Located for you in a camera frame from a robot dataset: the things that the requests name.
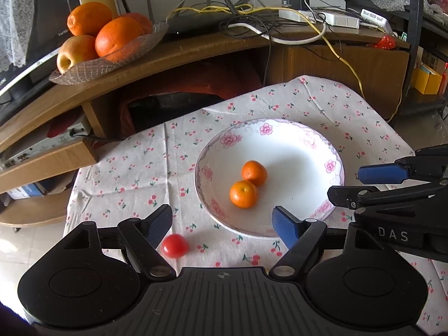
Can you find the small mandarin orange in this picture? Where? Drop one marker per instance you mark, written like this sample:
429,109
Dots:
254,172

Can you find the black metal shelf rack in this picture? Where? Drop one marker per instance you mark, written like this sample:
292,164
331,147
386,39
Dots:
413,20

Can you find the yellow red apple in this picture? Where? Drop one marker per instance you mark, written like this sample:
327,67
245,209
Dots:
75,50

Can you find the oval orange kumquat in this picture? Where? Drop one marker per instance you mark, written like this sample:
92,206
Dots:
243,194

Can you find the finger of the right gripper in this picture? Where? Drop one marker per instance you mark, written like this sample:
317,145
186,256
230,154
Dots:
355,197
428,164

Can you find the white floral porcelain bowl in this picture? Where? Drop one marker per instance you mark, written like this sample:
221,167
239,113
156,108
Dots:
301,164

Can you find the glass fruit dish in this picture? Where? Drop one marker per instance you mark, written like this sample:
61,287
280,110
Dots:
92,69

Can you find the white lace cloth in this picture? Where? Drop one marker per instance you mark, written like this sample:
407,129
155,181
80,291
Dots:
16,27

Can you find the wooden TV cabinet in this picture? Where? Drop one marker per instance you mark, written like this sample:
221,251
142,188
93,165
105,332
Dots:
160,121

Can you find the white adapter box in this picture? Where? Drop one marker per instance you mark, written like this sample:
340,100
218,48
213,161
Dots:
376,20

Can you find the red plastic item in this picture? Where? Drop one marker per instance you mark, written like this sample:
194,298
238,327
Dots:
387,42

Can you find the white power strip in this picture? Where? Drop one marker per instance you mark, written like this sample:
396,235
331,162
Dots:
331,18

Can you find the red cherry tomato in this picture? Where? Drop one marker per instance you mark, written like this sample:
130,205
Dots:
175,246

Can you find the large orange front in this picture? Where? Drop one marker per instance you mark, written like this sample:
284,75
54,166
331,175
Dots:
116,34

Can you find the large orange top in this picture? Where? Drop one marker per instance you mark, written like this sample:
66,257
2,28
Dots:
88,18

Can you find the orange fruit behind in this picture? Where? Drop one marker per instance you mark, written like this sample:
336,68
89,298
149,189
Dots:
144,21

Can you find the large orange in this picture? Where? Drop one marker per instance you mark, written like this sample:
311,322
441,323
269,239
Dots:
116,34
88,18

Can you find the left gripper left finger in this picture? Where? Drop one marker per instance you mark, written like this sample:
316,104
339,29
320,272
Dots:
141,238

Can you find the black router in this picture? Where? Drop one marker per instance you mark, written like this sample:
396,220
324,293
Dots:
200,18

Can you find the television screen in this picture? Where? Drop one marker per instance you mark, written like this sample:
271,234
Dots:
31,33

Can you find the yellow box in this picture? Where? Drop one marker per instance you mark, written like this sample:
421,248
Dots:
426,80

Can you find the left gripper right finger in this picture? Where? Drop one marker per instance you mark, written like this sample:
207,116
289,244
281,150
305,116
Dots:
303,239

